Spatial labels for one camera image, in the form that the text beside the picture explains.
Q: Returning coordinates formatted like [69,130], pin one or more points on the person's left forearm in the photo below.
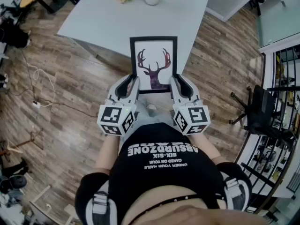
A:
[109,153]

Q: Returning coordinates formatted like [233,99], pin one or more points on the black metal railing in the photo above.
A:
[257,172]

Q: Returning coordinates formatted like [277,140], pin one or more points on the white power strip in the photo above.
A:
[36,104]

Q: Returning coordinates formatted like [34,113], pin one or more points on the light grey table top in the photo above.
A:
[105,20]

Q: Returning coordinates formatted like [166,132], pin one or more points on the wooden coat stand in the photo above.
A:
[25,143]

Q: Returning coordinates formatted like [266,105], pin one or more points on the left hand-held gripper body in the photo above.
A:
[110,116]

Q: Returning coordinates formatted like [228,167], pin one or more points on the person's grey jeans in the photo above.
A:
[152,116]

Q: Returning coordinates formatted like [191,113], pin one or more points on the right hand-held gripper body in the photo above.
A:
[197,115]

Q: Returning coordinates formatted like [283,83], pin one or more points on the black studded choker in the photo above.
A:
[175,199]

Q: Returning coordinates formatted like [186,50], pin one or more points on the framed deer picture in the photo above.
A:
[153,55]

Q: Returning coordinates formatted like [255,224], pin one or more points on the person's white shoe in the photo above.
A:
[151,107]

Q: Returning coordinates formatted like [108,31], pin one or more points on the black office chair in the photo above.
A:
[264,116]

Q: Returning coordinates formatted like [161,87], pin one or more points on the glass panel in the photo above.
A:
[279,24]

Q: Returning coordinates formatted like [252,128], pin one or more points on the person's black printed t-shirt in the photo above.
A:
[164,177]

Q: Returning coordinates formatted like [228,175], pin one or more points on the person's right forearm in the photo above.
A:
[206,146]

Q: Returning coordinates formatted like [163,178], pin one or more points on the person's left hand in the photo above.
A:
[129,88]

